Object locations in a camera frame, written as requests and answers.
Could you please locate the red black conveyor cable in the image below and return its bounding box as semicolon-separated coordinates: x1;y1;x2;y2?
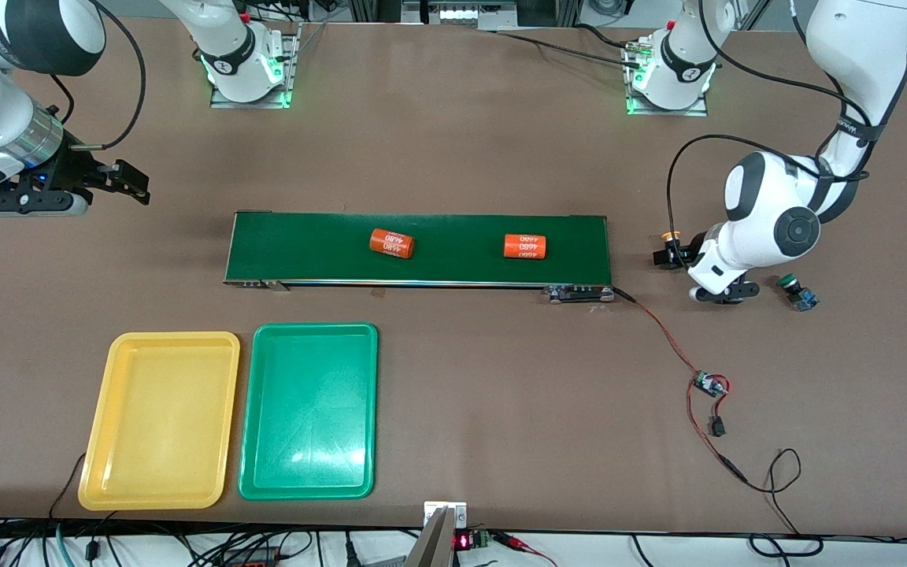
611;286;705;380

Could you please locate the red black power cable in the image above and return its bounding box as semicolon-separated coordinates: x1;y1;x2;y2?
687;384;747;483

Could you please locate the black cable at table edge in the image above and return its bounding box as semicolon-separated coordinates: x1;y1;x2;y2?
48;453;88;521

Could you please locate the thin black looped cable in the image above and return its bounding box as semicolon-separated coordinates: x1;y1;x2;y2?
741;448;826;558

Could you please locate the yellow plastic tray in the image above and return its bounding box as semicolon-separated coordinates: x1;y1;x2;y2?
78;332;241;511

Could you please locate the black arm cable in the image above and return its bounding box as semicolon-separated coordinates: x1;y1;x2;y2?
48;0;149;152
666;0;872;237

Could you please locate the grey labelled control box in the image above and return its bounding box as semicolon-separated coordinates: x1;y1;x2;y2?
400;0;502;31

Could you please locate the green plastic tray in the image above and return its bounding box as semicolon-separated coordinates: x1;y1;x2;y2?
239;323;379;501

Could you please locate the green push button switch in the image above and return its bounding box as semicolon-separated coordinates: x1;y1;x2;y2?
776;273;820;312

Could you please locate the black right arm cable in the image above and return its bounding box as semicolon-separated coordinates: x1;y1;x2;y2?
48;0;149;152

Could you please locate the green conveyor belt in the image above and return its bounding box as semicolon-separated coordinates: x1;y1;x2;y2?
223;210;614;304

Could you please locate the black base power cable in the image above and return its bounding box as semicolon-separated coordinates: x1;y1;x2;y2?
493;24;647;72

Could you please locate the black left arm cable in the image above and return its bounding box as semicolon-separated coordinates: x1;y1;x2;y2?
666;0;872;237

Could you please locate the orange 4680 battery cylinder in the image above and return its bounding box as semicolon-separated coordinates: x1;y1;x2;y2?
503;233;548;259
369;228;416;260

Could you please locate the red clip test lead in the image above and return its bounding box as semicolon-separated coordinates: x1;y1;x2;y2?
493;532;557;567

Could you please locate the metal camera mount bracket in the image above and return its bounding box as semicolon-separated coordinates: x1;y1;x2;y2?
424;501;468;530

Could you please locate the grey aluminium camera bar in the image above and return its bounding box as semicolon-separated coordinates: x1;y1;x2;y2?
405;508;456;567

